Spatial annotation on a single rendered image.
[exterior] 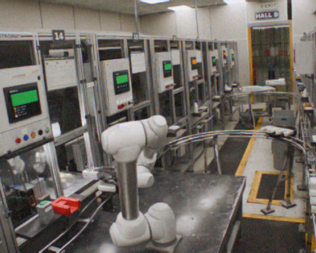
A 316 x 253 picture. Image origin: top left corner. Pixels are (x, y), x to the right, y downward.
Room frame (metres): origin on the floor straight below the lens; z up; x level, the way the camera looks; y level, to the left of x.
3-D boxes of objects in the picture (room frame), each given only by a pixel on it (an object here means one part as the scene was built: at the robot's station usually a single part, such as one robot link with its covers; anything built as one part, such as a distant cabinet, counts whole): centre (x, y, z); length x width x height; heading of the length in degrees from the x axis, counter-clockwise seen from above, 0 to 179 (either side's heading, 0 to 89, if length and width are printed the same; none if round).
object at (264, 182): (3.48, -1.44, 0.01); 1.00 x 0.55 x 0.01; 155
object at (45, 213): (1.54, 0.73, 0.97); 0.08 x 0.08 x 0.12; 65
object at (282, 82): (7.78, -3.30, 0.48); 0.84 x 0.58 x 0.97; 163
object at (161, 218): (1.56, 0.04, 0.85); 0.18 x 0.16 x 0.22; 112
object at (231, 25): (10.24, -1.38, 1.65); 3.78 x 0.08 x 3.30; 65
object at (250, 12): (9.17, -3.66, 2.96); 1.23 x 0.08 x 0.68; 65
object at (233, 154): (6.04, -1.80, 0.01); 5.85 x 0.59 x 0.01; 155
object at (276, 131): (3.17, -1.35, 0.84); 0.37 x 0.14 x 0.10; 33
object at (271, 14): (9.12, -3.64, 2.81); 0.75 x 0.04 x 0.25; 65
